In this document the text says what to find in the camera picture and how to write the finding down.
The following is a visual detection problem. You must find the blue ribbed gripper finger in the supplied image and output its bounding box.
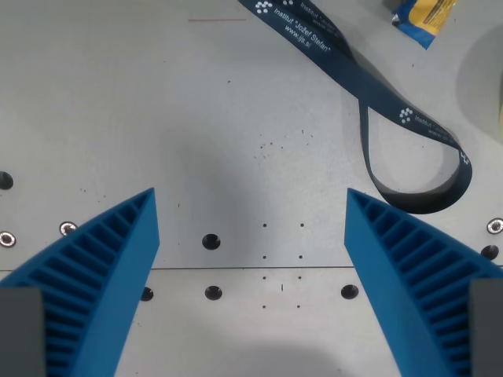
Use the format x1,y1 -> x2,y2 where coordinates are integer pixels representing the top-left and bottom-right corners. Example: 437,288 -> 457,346
0,187 -> 162,377
343,187 -> 503,377

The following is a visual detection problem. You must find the yellow and blue packet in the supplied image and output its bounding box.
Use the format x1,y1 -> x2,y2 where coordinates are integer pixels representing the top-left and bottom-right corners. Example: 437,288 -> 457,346
390,0 -> 459,51

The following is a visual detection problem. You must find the dark blue printed lanyard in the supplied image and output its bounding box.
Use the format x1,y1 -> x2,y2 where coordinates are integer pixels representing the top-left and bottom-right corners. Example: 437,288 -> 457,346
237,0 -> 473,215

